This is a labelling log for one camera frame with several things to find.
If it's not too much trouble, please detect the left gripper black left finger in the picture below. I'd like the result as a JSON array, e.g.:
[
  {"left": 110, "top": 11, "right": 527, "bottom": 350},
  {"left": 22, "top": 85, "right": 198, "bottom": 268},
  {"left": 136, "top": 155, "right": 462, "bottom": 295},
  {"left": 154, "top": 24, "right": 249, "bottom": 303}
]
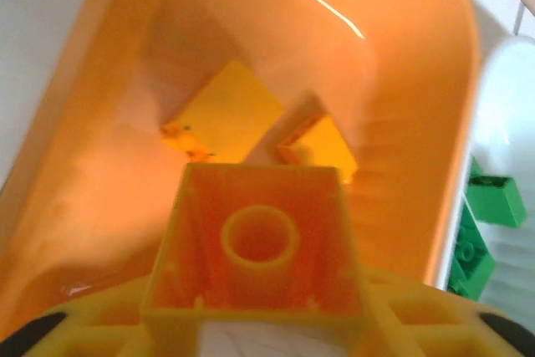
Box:
[{"left": 0, "top": 310, "right": 69, "bottom": 357}]

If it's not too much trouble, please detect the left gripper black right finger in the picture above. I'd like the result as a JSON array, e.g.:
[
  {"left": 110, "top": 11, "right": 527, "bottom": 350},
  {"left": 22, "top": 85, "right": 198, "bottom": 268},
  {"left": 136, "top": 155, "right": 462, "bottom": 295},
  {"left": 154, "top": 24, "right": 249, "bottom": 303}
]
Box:
[{"left": 477, "top": 313, "right": 535, "bottom": 357}]

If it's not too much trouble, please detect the long green lego brick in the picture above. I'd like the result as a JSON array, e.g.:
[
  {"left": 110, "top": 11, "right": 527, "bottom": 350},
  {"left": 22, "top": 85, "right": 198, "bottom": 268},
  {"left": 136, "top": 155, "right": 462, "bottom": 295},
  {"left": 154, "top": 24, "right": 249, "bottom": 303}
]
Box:
[{"left": 446, "top": 206, "right": 497, "bottom": 302}]

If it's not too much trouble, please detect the yellow lego brick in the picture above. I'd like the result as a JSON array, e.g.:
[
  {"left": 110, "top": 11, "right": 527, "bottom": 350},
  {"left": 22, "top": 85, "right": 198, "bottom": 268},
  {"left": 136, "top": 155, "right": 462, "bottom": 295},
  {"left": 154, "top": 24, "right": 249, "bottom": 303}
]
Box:
[
  {"left": 275, "top": 112, "right": 359, "bottom": 185},
  {"left": 160, "top": 59, "right": 286, "bottom": 165},
  {"left": 24, "top": 162, "right": 519, "bottom": 357}
]

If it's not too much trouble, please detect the orange plastic container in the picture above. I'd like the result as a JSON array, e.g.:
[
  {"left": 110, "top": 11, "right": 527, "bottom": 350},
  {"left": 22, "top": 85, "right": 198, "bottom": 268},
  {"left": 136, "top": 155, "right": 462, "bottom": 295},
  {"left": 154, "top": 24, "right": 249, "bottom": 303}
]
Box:
[{"left": 0, "top": 0, "right": 482, "bottom": 357}]

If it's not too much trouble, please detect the white plastic container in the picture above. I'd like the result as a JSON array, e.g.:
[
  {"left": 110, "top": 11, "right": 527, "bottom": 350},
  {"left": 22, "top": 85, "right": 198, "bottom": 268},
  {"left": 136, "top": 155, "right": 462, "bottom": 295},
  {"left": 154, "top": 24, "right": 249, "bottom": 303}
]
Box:
[{"left": 434, "top": 34, "right": 535, "bottom": 320}]

